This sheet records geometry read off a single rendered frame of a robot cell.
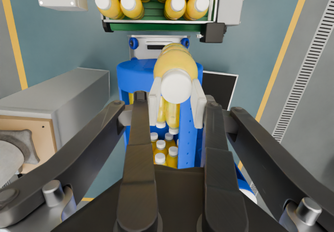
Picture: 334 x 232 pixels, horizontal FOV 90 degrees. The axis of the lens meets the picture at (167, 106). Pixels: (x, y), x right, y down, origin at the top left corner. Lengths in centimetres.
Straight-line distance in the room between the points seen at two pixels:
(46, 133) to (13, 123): 13
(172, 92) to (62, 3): 49
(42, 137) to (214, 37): 82
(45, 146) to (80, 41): 111
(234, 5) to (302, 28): 135
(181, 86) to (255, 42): 173
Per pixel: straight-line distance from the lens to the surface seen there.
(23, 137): 92
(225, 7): 86
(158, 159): 65
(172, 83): 20
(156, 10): 77
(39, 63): 201
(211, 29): 69
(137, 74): 46
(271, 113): 226
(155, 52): 74
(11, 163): 88
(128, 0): 57
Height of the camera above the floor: 166
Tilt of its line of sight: 67 degrees down
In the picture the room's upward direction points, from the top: 172 degrees clockwise
